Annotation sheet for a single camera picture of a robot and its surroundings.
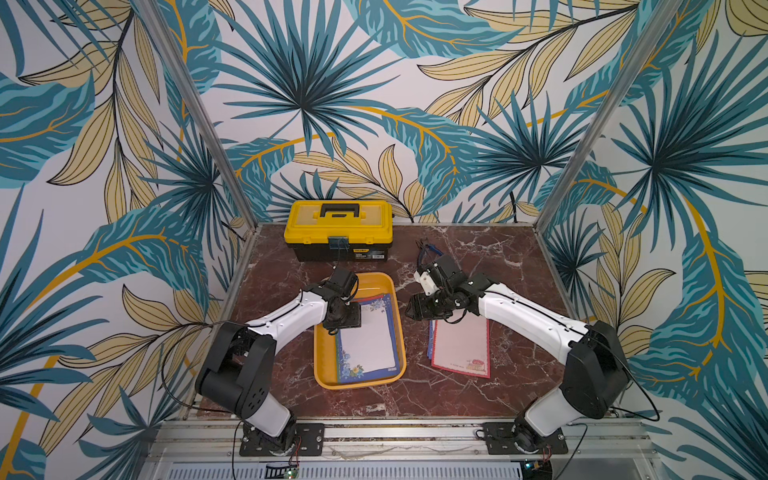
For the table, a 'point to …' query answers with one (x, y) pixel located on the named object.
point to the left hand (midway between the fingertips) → (351, 324)
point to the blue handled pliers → (430, 247)
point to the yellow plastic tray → (324, 345)
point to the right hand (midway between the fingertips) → (413, 311)
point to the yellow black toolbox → (337, 230)
